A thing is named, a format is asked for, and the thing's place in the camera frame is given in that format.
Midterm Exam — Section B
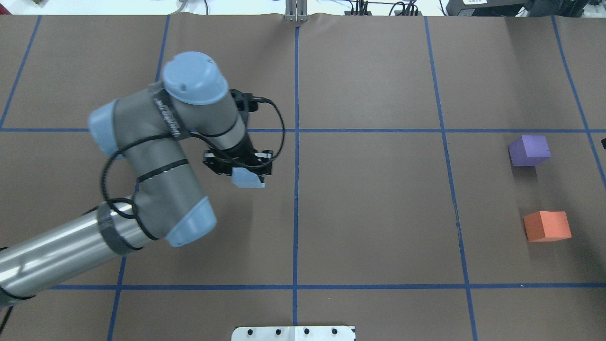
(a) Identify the purple foam block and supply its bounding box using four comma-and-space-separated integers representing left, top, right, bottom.
508, 135, 552, 167

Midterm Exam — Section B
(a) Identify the aluminium frame post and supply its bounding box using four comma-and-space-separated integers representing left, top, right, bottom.
284, 0, 309, 22

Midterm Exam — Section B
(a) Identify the orange foam block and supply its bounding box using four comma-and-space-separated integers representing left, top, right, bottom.
522, 211, 572, 242

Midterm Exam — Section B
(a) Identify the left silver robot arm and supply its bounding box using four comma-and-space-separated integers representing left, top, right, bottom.
1, 51, 279, 308

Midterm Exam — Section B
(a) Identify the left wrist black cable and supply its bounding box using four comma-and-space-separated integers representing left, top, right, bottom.
99, 97, 286, 240

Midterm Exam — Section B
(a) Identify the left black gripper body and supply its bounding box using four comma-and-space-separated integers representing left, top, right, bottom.
203, 89, 275, 177

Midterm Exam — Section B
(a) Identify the light blue foam block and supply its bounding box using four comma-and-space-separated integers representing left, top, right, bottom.
231, 168, 266, 188

